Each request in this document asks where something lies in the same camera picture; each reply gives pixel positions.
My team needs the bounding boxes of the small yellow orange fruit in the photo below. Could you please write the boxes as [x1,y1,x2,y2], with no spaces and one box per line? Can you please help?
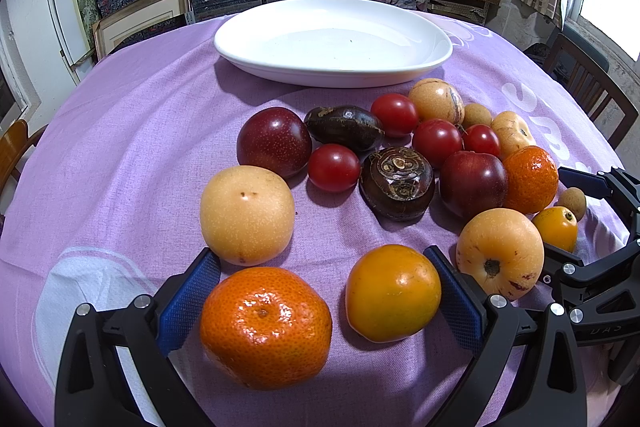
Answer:
[533,206,578,253]

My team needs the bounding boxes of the pale yellow spotted loquat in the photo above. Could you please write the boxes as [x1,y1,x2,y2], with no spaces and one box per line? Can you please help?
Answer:
[454,208,544,300]

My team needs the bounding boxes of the small orange tangerine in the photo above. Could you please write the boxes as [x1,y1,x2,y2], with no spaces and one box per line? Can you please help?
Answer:
[502,145,559,215]

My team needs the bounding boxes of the pale yellow loquat back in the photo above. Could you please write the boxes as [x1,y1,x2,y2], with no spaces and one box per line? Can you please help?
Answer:
[490,110,536,159]

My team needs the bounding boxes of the small dark red plum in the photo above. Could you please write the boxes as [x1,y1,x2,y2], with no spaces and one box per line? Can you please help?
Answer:
[439,150,508,220]

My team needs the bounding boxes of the small red cherry tomato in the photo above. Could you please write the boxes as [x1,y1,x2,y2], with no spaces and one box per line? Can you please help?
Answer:
[463,124,500,157]

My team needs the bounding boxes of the large orange tangerine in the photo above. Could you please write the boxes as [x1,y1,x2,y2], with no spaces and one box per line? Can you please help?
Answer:
[200,267,332,390]

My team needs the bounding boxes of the orange round persimmon fruit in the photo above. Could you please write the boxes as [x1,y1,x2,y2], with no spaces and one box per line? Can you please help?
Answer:
[345,244,442,343]

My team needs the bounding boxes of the striped pepino melon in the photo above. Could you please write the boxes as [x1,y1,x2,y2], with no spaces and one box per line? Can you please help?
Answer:
[409,78,464,124]

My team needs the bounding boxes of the large yellow pear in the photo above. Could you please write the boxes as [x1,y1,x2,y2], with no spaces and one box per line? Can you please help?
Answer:
[200,166,295,267]

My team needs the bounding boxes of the red cherry tomato back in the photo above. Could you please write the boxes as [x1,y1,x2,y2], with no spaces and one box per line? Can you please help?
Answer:
[370,93,420,138]

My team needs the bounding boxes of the red cherry tomato front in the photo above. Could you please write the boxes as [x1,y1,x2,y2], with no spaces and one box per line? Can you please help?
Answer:
[308,144,360,193]

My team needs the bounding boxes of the dark purple oblong fruit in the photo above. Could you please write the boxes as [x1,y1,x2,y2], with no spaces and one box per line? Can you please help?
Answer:
[304,105,384,155]

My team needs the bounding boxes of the large dark red plum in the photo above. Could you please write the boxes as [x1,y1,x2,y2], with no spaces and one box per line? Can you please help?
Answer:
[236,107,312,179]

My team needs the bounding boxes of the dark wooden chair right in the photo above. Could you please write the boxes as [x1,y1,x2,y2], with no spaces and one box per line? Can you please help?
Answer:
[542,34,639,148]

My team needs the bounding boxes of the purple tablecloth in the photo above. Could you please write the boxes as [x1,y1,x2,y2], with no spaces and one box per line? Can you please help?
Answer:
[0,10,633,427]

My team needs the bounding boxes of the wooden chair left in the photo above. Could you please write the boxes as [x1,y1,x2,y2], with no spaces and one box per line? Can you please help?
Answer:
[0,119,47,191]

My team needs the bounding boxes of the white oval plate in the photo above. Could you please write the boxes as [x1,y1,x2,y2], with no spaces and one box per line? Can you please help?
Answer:
[214,0,452,89]

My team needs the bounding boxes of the cardboard framed picture box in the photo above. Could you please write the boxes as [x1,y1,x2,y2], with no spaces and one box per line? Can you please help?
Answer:
[93,0,191,60]

